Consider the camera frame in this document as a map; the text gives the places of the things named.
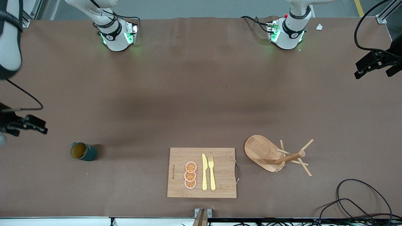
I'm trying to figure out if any black left base cable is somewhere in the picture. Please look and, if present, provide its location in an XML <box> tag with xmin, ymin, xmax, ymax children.
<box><xmin>241</xmin><ymin>15</ymin><xmax>274</xmax><ymax>34</ymax></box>

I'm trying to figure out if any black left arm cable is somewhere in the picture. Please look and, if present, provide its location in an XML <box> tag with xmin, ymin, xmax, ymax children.
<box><xmin>354</xmin><ymin>0</ymin><xmax>394</xmax><ymax>53</ymax></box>

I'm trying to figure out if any yellow plastic knife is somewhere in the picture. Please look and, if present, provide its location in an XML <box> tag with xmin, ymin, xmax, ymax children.
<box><xmin>202</xmin><ymin>153</ymin><xmax>208</xmax><ymax>191</ymax></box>

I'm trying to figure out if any metal bracket with post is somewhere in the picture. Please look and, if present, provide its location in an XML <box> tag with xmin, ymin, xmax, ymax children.
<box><xmin>192</xmin><ymin>208</ymin><xmax>213</xmax><ymax>226</ymax></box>

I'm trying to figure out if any dark green cup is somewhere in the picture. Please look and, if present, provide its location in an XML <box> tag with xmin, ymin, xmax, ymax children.
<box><xmin>70</xmin><ymin>142</ymin><xmax>98</xmax><ymax>162</ymax></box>

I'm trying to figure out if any black base cable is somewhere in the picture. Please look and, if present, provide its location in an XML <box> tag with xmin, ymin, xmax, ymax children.
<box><xmin>114</xmin><ymin>14</ymin><xmax>141</xmax><ymax>25</ymax></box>
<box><xmin>241</xmin><ymin>15</ymin><xmax>274</xmax><ymax>34</ymax></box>

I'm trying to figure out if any bamboo cutting board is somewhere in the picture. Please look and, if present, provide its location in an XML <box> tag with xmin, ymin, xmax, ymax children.
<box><xmin>167</xmin><ymin>147</ymin><xmax>241</xmax><ymax>199</ymax></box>

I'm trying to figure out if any wooden mug tree stand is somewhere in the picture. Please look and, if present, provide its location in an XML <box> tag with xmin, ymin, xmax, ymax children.
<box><xmin>244</xmin><ymin>135</ymin><xmax>314</xmax><ymax>177</ymax></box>

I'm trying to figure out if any aluminium frame profile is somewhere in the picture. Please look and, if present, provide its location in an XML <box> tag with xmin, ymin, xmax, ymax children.
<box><xmin>375</xmin><ymin>0</ymin><xmax>402</xmax><ymax>24</ymax></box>
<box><xmin>21</xmin><ymin>0</ymin><xmax>48</xmax><ymax>28</ymax></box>

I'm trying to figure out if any yellow plastic fork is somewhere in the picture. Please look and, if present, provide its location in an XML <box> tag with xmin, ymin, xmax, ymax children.
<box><xmin>208</xmin><ymin>156</ymin><xmax>216</xmax><ymax>191</ymax></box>

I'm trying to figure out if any black looped cable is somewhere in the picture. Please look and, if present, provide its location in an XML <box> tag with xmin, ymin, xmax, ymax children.
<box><xmin>314</xmin><ymin>198</ymin><xmax>377</xmax><ymax>226</ymax></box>
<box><xmin>336</xmin><ymin>179</ymin><xmax>393</xmax><ymax>225</ymax></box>

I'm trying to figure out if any white table edge rail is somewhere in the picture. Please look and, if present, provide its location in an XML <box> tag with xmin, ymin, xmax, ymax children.
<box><xmin>0</xmin><ymin>217</ymin><xmax>196</xmax><ymax>226</ymax></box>

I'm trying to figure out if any black right base cable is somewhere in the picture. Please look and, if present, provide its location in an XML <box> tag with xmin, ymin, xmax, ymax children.
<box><xmin>114</xmin><ymin>14</ymin><xmax>141</xmax><ymax>25</ymax></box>

